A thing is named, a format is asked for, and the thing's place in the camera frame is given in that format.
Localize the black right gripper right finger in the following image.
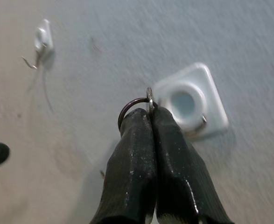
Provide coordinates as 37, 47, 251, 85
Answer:
151, 108, 234, 224

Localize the square white wall hook plate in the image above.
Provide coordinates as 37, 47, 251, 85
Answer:
154, 62, 230, 141

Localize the silver metal key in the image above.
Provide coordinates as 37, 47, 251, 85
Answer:
146, 87, 160, 115

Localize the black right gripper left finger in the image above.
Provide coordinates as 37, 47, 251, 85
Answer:
90, 110, 157, 224

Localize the small white adhesive wall hook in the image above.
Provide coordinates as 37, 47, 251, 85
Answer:
21, 18, 56, 70

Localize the round metal key ring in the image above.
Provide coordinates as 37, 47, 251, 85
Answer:
117, 98, 151, 132

